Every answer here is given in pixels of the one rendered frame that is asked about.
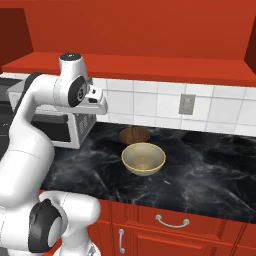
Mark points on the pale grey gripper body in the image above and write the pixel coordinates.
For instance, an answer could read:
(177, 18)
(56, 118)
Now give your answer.
(96, 107)

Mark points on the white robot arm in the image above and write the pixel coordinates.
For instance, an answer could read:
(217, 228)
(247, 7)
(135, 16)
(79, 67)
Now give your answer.
(30, 156)

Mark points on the brown wooden bowl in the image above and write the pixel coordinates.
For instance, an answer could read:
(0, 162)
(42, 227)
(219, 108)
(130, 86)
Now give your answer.
(133, 134)

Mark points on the yellow bowl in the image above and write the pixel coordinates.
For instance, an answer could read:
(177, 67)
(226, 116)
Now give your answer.
(143, 160)

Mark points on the white microwave oven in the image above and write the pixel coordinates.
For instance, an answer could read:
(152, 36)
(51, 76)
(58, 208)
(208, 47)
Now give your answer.
(78, 128)

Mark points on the red base cupboard door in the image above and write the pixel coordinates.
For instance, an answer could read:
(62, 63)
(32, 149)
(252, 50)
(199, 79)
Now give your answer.
(160, 245)
(248, 241)

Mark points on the red drawer front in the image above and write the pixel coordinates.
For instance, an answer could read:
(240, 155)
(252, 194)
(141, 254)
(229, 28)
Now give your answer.
(206, 230)

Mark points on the red open wall cabinet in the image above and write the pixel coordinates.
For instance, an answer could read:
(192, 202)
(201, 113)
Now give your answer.
(150, 40)

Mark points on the grey wall socket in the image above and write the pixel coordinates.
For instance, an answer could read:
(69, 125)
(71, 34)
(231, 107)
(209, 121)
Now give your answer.
(187, 104)

